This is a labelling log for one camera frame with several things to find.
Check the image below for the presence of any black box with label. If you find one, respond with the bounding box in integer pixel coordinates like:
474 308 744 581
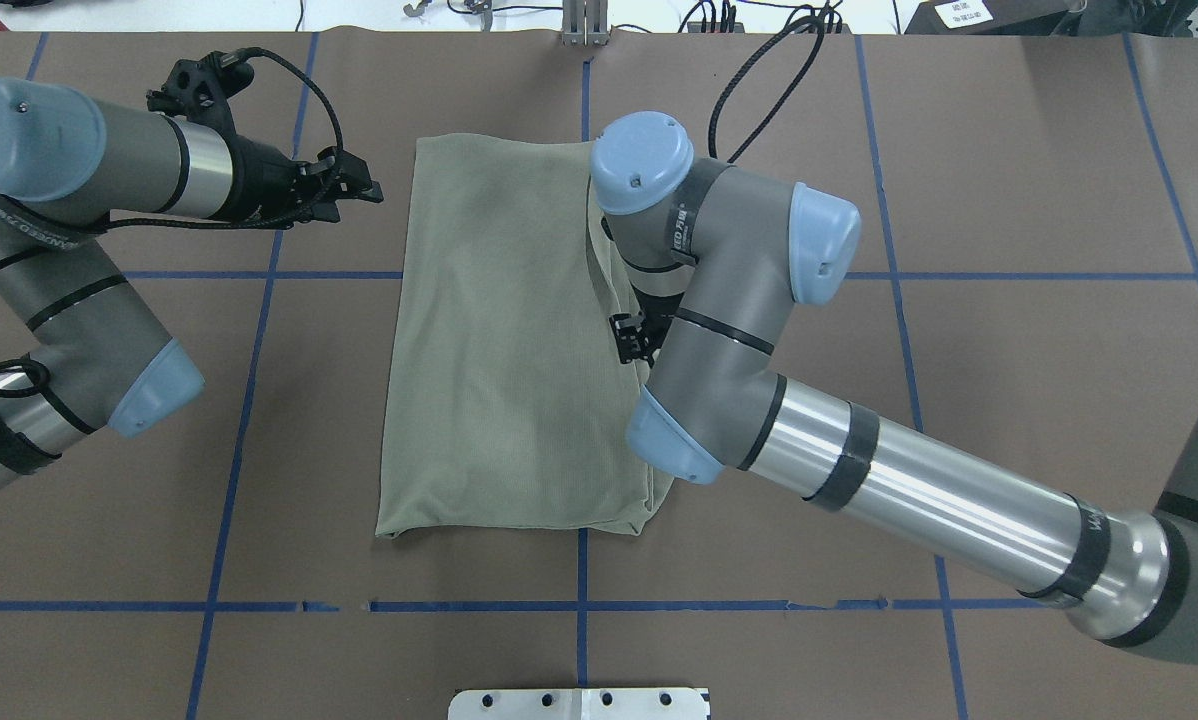
902 1 1085 36

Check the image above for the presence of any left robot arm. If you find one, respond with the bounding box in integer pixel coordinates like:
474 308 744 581
0 47 383 489

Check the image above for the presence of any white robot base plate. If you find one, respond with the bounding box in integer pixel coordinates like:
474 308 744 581
447 686 713 719

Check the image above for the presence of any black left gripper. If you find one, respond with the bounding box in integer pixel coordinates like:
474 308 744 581
147 56 385 229

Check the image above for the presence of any aluminium frame post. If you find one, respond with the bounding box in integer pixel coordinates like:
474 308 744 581
561 0 611 47

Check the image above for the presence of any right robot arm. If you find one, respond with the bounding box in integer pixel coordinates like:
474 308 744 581
589 111 1198 665

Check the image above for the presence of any green long-sleeve shirt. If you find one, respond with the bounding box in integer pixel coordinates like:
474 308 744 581
375 133 672 538

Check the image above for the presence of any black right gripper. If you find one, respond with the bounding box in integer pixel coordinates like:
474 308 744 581
609 284 683 367

